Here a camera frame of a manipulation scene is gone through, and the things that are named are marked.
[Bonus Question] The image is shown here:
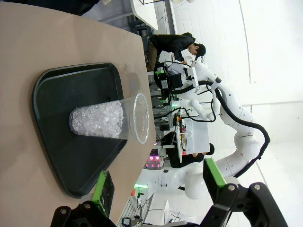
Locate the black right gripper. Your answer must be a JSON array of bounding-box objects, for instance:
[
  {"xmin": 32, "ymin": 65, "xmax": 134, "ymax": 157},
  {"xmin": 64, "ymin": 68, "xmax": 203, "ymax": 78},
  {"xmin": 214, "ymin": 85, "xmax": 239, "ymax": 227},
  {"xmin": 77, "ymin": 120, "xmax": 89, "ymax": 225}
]
[{"xmin": 153, "ymin": 61, "xmax": 183, "ymax": 106}]

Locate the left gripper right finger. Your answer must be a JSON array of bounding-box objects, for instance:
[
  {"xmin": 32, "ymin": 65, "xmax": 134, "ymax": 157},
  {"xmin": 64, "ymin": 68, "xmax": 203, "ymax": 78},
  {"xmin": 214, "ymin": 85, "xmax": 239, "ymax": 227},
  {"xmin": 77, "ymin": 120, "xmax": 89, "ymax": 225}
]
[{"xmin": 201, "ymin": 157, "xmax": 288, "ymax": 227}]

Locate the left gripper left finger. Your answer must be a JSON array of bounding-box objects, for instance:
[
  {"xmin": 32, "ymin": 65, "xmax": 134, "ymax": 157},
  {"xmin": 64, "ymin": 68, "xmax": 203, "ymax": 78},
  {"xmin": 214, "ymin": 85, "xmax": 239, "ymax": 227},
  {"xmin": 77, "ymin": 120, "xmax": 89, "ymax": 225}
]
[{"xmin": 51, "ymin": 170, "xmax": 116, "ymax": 227}]

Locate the tall clear plastic cup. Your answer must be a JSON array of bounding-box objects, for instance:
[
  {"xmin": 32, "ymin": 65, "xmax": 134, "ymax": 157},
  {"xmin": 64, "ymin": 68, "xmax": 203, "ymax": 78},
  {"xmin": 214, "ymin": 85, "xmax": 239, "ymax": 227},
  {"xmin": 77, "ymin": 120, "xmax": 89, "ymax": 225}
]
[{"xmin": 68, "ymin": 93, "xmax": 150, "ymax": 145}]

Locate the clear ice cubes pile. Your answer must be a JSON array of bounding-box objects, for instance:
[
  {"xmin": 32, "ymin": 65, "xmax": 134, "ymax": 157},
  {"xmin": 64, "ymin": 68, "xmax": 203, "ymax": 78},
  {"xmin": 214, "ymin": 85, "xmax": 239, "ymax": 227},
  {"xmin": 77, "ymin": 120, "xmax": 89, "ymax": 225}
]
[{"xmin": 69, "ymin": 101, "xmax": 125, "ymax": 138}]

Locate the black serving tray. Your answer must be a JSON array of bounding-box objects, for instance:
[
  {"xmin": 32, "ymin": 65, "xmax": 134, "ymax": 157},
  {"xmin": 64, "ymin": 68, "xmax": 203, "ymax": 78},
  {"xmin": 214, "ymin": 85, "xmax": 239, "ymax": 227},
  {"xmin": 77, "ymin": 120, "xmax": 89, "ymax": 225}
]
[{"xmin": 32, "ymin": 62, "xmax": 129, "ymax": 199}]

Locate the person in black jacket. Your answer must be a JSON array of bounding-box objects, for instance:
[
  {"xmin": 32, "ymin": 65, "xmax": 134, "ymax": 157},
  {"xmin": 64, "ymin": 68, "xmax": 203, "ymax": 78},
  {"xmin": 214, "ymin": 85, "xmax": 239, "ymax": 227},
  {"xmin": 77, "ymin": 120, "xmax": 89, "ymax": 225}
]
[{"xmin": 147, "ymin": 32, "xmax": 206, "ymax": 72}]

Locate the rack with pink lights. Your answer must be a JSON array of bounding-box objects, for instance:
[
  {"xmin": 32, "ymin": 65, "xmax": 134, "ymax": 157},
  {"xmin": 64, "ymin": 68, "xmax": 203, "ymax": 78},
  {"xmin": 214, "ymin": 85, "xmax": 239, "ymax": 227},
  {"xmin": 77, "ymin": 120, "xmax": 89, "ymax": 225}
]
[{"xmin": 144, "ymin": 153, "xmax": 163, "ymax": 170}]

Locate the white equipment box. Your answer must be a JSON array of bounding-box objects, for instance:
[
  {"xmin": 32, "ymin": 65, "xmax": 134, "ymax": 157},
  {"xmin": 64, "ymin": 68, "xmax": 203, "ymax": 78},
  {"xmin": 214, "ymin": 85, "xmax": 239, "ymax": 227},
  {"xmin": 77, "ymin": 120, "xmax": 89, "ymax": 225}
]
[{"xmin": 175, "ymin": 115, "xmax": 212, "ymax": 154}]

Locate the seated person black hair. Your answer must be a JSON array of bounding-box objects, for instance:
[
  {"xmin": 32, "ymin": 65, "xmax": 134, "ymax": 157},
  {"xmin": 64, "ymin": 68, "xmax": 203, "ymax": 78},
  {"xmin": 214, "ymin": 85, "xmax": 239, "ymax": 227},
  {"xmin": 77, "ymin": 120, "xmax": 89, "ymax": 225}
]
[{"xmin": 165, "ymin": 131, "xmax": 215, "ymax": 169}]

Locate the white side table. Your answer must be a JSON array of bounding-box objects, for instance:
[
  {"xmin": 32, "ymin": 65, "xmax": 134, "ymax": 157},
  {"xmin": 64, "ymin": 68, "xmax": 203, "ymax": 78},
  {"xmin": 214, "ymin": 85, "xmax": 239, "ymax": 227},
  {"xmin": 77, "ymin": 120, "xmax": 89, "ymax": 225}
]
[{"xmin": 131, "ymin": 0, "xmax": 176, "ymax": 34}]

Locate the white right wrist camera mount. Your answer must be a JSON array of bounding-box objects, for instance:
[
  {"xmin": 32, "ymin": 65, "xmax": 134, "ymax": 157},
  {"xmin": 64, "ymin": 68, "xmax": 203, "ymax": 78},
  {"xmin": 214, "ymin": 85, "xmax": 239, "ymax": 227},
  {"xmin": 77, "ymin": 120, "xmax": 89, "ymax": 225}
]
[{"xmin": 182, "ymin": 66, "xmax": 197, "ymax": 87}]

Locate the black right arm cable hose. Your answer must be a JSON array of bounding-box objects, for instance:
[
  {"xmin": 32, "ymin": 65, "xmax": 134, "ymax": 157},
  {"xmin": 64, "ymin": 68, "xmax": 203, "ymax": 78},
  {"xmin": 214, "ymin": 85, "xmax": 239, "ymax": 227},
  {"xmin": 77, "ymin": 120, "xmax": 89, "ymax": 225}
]
[{"xmin": 176, "ymin": 80, "xmax": 271, "ymax": 178}]

